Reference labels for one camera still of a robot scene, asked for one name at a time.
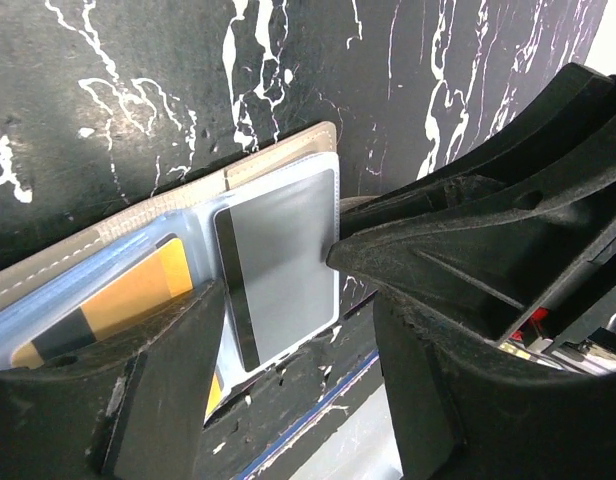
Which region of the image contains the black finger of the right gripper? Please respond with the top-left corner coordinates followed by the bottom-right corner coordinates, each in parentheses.
top-left (327, 172), bottom-right (616, 343)
top-left (341, 63), bottom-right (616, 235)

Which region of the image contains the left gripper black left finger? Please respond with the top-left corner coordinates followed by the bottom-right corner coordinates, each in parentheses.
top-left (0, 281), bottom-right (225, 479)

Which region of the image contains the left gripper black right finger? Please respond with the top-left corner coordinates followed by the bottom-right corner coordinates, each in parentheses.
top-left (373, 294), bottom-right (616, 479)

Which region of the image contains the grey card black stripe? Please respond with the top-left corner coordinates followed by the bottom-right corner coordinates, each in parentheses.
top-left (214, 169), bottom-right (338, 372)

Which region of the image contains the grey leather card holder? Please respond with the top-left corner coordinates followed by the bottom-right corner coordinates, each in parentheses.
top-left (0, 121), bottom-right (340, 413)

